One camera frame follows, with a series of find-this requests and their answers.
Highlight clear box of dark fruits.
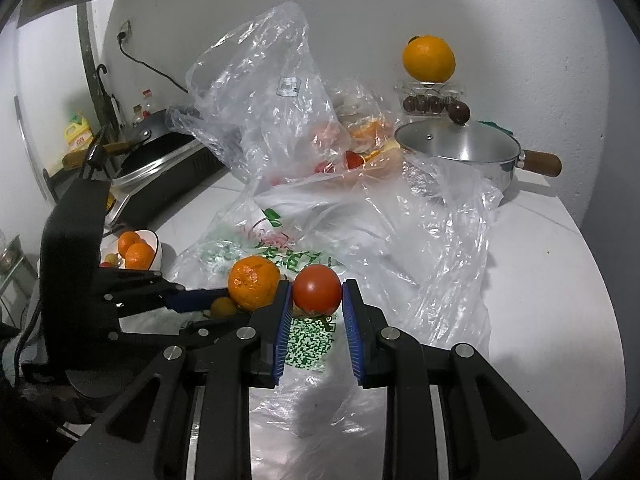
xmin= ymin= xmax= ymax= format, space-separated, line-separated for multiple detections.
xmin=395 ymin=80 xmax=468 ymax=117

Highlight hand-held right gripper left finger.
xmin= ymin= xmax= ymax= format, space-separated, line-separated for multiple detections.
xmin=52 ymin=279 xmax=293 ymax=480

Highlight yellow oil bottle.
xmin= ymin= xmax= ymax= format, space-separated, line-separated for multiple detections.
xmin=64 ymin=112 xmax=96 ymax=153

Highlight steel pot with wooden handle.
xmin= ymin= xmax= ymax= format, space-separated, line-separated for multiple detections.
xmin=395 ymin=120 xmax=562 ymax=206

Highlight black metal rack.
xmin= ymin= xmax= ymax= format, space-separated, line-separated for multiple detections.
xmin=42 ymin=160 xmax=101 ymax=198

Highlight small orange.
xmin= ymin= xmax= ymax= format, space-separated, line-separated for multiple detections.
xmin=117 ymin=231 xmax=143 ymax=256

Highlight clear plastic bags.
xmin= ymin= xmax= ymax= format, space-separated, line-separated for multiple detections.
xmin=160 ymin=195 xmax=391 ymax=480

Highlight clear plastic bag with label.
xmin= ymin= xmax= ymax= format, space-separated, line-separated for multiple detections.
xmin=166 ymin=1 xmax=406 ymax=201

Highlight steel pot lid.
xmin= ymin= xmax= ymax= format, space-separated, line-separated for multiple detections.
xmin=395 ymin=101 xmax=521 ymax=161

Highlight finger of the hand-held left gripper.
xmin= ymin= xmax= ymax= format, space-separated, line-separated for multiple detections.
xmin=119 ymin=311 xmax=252 ymax=357
xmin=95 ymin=267 xmax=232 ymax=318

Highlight white bowl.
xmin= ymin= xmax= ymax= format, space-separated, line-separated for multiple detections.
xmin=99 ymin=230 xmax=163 ymax=273

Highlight grey range hood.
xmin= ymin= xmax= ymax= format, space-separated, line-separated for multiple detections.
xmin=17 ymin=0 xmax=132 ymax=29

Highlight fruit peel scraps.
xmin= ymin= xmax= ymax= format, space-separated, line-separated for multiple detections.
xmin=310 ymin=110 xmax=401 ymax=171

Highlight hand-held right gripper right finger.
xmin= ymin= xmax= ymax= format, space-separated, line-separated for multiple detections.
xmin=341 ymin=279 xmax=583 ymax=480

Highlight black power cable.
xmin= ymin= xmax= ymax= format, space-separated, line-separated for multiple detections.
xmin=118 ymin=32 xmax=190 ymax=95

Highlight black stove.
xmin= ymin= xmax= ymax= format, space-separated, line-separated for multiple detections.
xmin=102 ymin=137 xmax=231 ymax=231

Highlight black wok with wooden handle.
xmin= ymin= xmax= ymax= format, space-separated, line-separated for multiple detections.
xmin=62 ymin=109 xmax=196 ymax=171

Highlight large orange with leaf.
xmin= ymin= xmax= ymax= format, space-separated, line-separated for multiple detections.
xmin=402 ymin=35 xmax=456 ymax=83

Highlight grey metal bar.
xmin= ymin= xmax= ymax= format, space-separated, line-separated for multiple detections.
xmin=14 ymin=95 xmax=51 ymax=201

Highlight wrinkled orange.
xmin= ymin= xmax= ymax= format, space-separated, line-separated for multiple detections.
xmin=227 ymin=255 xmax=282 ymax=312

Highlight grey vertical pipe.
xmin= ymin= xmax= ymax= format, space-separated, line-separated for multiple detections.
xmin=77 ymin=2 xmax=108 ymax=126

